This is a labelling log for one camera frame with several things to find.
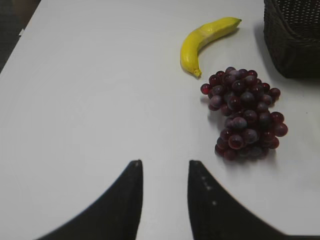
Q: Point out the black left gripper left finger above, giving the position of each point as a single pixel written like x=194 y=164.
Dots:
x=115 y=215

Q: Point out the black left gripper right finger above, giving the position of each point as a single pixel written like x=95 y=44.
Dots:
x=215 y=215

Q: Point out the black woven basket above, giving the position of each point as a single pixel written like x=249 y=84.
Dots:
x=292 y=36

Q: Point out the purple grape bunch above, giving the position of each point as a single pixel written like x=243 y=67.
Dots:
x=250 y=129

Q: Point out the yellow banana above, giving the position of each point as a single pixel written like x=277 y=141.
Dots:
x=199 y=38

